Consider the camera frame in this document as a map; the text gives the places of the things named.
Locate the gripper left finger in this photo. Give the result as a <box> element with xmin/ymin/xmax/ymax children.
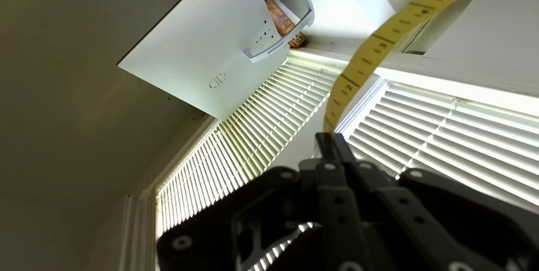
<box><xmin>157</xmin><ymin>133</ymin><xmax>374</xmax><ymax>271</ymax></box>

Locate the window with white blinds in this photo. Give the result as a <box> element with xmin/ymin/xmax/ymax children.
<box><xmin>155</xmin><ymin>57</ymin><xmax>342</xmax><ymax>238</ymax></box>
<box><xmin>337</xmin><ymin>78</ymin><xmax>539</xmax><ymax>213</ymax></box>

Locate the orange printed box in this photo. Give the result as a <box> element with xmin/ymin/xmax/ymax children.
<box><xmin>264</xmin><ymin>0</ymin><xmax>307</xmax><ymax>49</ymax></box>

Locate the yellow measuring tape ribbon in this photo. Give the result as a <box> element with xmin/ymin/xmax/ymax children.
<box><xmin>322</xmin><ymin>0</ymin><xmax>492</xmax><ymax>135</ymax></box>

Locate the grey dishwasher door handle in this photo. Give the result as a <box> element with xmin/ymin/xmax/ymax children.
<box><xmin>243</xmin><ymin>0</ymin><xmax>315</xmax><ymax>63</ymax></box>

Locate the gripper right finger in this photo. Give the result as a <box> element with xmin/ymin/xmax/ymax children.
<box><xmin>334</xmin><ymin>134</ymin><xmax>539</xmax><ymax>271</ymax></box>

